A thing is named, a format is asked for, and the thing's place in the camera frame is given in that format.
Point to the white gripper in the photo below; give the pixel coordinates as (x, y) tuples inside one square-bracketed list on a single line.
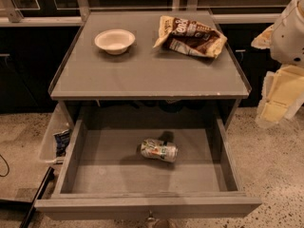
[(289, 38)]

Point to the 7up soda can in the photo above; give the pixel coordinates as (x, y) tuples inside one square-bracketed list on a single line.
[(159, 150)]

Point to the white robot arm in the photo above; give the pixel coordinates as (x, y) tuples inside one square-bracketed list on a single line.
[(299, 0)]

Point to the grey open top drawer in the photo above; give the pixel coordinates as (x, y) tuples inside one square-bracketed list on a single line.
[(105, 176)]

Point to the brown chip bag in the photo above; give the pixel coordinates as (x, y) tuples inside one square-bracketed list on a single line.
[(189, 37)]

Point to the white paper bowl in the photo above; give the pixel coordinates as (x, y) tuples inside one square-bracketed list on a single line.
[(114, 41)]

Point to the blue snack packet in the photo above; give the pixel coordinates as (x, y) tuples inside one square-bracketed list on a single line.
[(62, 140)]

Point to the clear plastic bin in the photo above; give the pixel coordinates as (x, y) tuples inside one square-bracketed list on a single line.
[(57, 123)]

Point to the black bar on floor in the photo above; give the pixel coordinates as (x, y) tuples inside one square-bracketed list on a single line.
[(49, 176)]

